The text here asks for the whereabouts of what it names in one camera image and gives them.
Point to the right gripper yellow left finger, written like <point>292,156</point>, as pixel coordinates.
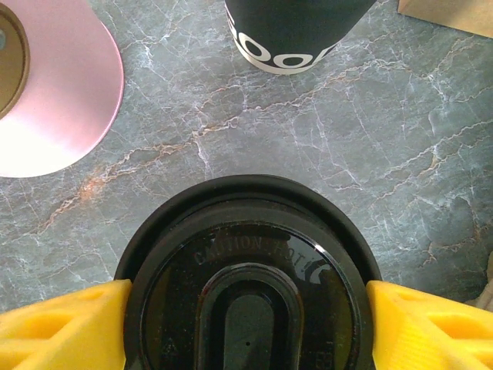
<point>96,308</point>

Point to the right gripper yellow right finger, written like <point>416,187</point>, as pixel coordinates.
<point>396,320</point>

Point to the black plastic cup lid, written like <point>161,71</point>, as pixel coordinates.
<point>250,246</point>

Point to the pink round disc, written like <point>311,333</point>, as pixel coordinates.
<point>69,96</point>

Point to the white napkins on cardboard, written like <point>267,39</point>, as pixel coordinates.
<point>454,13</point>

